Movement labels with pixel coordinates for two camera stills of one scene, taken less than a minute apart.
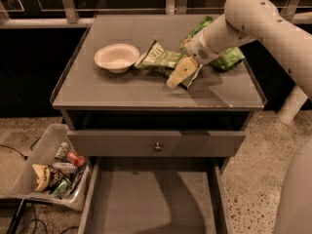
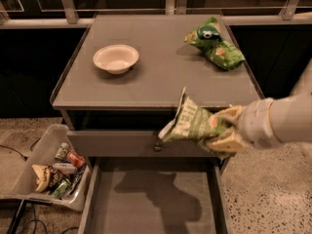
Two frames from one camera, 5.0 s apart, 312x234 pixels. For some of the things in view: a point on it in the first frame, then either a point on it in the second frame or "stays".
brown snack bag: x=47 y=176 stays
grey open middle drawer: x=155 y=195 stays
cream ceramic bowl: x=117 y=58 stays
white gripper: x=199 y=50 to x=255 y=123
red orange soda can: x=78 y=160 stays
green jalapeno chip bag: x=188 y=82 to x=194 y=124
